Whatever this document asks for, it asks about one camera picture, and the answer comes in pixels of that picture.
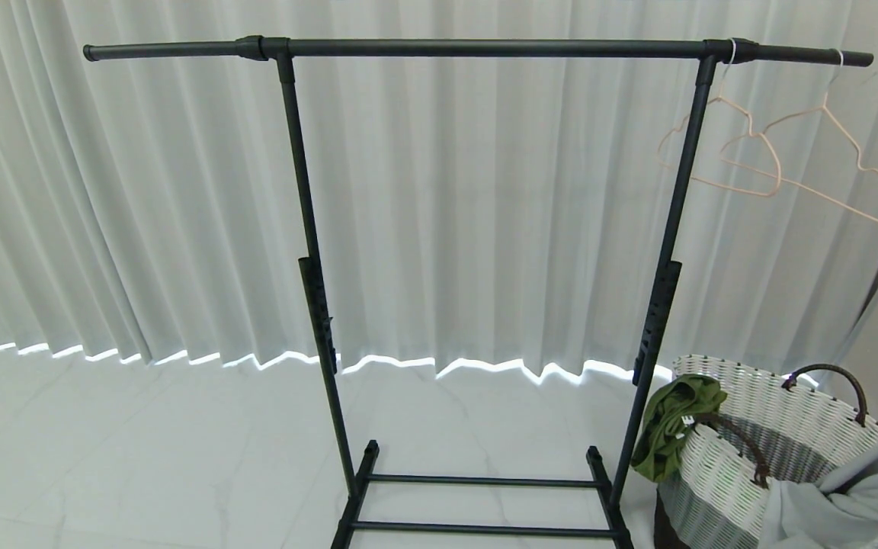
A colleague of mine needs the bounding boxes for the pink clothes hanger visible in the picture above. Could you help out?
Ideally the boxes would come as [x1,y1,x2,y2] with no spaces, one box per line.
[719,52,878,228]
[656,61,783,197]

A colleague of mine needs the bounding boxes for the pale grey shorts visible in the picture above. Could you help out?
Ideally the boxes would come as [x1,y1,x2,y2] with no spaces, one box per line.
[758,423,878,549]

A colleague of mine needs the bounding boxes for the black clothes rack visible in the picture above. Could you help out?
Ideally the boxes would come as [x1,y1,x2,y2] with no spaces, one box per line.
[82,34,874,549]

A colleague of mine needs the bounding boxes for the white laundry basket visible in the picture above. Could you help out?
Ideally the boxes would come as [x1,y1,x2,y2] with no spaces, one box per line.
[654,355,878,549]

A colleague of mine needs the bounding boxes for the white curtain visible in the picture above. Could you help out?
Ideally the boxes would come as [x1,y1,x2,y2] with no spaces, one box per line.
[0,0,878,382]

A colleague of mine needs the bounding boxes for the green garment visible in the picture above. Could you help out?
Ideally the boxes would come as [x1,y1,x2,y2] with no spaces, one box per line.
[631,374,728,483]

